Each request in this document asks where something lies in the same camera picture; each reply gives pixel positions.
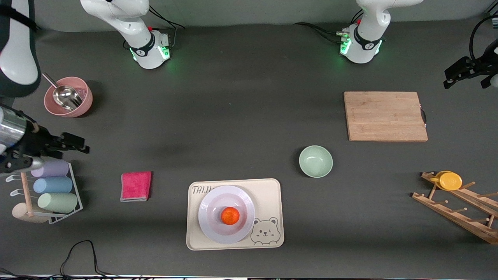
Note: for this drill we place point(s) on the blue cup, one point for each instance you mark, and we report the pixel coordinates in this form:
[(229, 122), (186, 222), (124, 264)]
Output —
[(53, 185)]

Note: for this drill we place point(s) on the beige cup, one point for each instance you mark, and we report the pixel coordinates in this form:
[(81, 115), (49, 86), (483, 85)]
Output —
[(19, 214)]

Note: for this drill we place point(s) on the purple cup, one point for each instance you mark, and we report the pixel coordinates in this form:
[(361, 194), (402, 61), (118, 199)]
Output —
[(54, 169)]

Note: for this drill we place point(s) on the metal scoop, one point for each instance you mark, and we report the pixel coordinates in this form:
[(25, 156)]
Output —
[(67, 97)]

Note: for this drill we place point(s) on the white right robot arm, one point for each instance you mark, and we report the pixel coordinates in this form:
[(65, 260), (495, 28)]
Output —
[(19, 46)]

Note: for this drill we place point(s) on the cream bear print tray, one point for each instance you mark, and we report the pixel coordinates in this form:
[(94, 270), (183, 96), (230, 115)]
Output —
[(268, 194)]

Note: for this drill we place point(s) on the pink folded cloth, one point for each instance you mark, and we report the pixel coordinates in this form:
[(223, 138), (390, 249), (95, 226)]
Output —
[(135, 186)]

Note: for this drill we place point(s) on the wooden cutting board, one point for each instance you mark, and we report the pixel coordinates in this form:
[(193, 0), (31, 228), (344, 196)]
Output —
[(383, 116)]

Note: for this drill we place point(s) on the white round plate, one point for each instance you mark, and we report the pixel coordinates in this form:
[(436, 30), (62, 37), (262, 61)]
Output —
[(212, 202)]

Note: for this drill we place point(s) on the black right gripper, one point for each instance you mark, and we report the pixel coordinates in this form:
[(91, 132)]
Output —
[(34, 144)]

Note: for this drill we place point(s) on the light green bowl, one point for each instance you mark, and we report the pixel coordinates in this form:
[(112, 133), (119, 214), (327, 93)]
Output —
[(315, 161)]

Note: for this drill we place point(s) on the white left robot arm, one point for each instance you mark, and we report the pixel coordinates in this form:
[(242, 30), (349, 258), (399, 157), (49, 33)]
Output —
[(363, 48)]

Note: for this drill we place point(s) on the orange fruit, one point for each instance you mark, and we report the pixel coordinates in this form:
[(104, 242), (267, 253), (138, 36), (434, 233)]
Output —
[(230, 216)]

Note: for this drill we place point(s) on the pink bowl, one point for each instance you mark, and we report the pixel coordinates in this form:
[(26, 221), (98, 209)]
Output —
[(83, 102)]

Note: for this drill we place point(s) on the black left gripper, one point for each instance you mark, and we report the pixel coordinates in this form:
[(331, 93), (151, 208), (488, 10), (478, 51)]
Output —
[(481, 66)]

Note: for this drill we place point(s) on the green cup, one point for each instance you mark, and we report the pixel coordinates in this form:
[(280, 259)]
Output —
[(58, 202)]

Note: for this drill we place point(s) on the yellow cup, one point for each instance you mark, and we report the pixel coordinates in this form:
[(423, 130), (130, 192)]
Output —
[(450, 181)]

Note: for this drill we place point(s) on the wooden dish rack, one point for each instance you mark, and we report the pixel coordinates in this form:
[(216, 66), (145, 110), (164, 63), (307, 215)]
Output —
[(459, 217)]

